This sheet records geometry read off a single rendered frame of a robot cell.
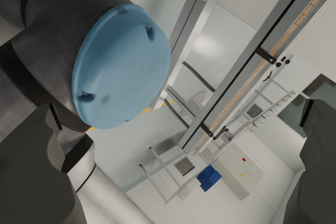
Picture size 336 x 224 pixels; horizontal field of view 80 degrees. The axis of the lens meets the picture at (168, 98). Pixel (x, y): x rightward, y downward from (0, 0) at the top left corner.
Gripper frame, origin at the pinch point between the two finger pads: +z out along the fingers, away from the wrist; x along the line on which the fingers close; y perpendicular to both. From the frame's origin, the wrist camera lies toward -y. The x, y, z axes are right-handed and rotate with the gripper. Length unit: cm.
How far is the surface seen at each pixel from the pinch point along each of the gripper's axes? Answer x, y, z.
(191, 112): 10, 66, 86
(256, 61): 34, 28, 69
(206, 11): 17, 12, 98
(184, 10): 6, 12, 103
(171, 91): -1, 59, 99
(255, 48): 34, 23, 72
